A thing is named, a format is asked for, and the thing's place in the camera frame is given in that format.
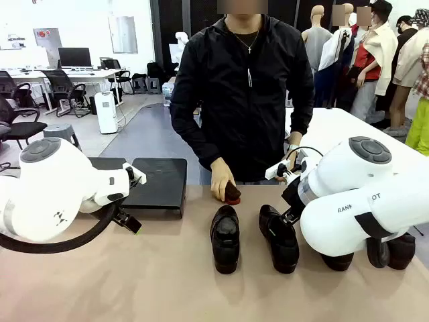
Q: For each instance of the clear plastic box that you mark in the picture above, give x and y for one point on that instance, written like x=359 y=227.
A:
x=166 y=94

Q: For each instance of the black backpack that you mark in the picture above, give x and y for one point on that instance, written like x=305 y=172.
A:
x=155 y=69

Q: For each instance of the white humanoid robot figure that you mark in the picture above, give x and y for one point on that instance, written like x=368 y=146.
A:
x=182 y=38

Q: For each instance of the person's right forearm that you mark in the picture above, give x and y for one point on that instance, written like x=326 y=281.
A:
x=194 y=141

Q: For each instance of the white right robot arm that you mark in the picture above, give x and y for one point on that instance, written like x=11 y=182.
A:
x=352 y=188

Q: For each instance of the framed white wall board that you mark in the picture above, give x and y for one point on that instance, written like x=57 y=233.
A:
x=123 y=33

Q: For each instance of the mannequin in white shirt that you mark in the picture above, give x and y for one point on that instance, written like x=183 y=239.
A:
x=385 y=50

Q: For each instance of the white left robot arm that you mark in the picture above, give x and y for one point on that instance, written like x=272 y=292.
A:
x=50 y=188

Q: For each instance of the masked person in black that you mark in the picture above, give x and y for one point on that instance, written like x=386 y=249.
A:
x=407 y=31

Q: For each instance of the mannequin in red top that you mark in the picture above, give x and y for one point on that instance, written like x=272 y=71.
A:
x=367 y=63

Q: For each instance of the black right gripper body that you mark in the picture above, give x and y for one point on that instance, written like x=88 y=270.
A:
x=292 y=198

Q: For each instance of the black mesh office chair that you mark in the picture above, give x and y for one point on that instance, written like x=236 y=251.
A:
x=23 y=127
x=13 y=89
x=63 y=87
x=120 y=75

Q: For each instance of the black computer monitor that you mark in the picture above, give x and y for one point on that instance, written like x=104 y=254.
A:
x=74 y=57

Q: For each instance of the person's left forearm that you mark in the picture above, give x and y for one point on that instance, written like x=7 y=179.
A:
x=301 y=117

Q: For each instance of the brown red shoe brush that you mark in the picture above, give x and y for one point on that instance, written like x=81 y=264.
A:
x=232 y=195

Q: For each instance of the white folding table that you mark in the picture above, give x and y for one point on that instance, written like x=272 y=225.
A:
x=335 y=124

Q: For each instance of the white paper wall notice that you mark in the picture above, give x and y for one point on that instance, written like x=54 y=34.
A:
x=16 y=42

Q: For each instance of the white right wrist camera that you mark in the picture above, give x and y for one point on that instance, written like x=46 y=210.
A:
x=275 y=170

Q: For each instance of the mannequin in white navy jacket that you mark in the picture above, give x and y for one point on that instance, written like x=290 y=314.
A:
x=336 y=50

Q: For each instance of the long white office desk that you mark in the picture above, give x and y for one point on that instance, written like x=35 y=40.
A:
x=33 y=73

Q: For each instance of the neon yellow trousers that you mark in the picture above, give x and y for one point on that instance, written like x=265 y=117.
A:
x=419 y=127

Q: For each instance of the black metal shoe stand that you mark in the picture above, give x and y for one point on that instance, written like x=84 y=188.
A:
x=157 y=188
x=104 y=163

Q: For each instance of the person's right hand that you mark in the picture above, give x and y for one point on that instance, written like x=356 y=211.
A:
x=221 y=179

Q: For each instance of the grey wall panel red sign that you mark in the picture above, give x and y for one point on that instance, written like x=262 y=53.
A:
x=47 y=37

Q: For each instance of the person in black jacket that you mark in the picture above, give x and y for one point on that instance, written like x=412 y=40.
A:
x=241 y=100

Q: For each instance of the mannequin in grey tank top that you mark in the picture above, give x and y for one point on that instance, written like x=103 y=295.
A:
x=316 y=40

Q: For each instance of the person's left hand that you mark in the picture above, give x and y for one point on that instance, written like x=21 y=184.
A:
x=292 y=157

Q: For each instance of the white air purifier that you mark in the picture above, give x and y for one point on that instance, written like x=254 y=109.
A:
x=106 y=112

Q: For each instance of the small dark stool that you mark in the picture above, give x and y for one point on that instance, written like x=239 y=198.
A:
x=140 y=84
x=154 y=84

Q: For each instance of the white wristwatch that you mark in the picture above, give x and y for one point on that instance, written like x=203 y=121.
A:
x=292 y=146

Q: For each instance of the mannequin in beige jacket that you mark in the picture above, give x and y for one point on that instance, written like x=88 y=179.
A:
x=410 y=57

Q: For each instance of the grey plastic stool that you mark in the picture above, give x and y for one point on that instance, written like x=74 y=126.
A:
x=60 y=129

